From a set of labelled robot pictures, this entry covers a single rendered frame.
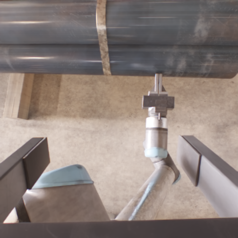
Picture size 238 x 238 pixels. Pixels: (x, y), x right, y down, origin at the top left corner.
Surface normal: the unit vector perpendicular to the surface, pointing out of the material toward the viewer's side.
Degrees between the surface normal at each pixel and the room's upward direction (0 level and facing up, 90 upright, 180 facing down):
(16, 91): 0
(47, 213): 34
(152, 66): 49
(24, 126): 0
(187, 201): 0
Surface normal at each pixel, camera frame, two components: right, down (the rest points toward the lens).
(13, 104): -0.10, -0.15
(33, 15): -0.11, 0.18
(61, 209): 0.34, -0.43
